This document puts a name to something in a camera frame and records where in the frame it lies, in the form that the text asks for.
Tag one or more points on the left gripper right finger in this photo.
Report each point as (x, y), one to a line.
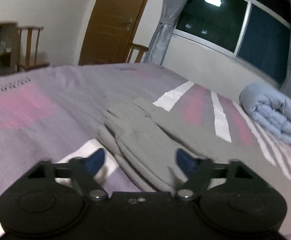
(198, 173)

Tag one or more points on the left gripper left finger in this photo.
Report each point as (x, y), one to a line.
(83, 171)

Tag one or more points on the grey pants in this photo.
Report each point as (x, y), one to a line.
(143, 138)

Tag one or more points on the striped bed sheet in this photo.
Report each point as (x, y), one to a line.
(55, 113)

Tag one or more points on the folded light blue duvet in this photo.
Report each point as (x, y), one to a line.
(270, 108)

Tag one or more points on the wooden chair at left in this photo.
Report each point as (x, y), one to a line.
(30, 62)

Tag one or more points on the brown wooden door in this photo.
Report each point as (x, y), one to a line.
(110, 31)

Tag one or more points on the left grey curtain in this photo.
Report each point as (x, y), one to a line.
(171, 10)

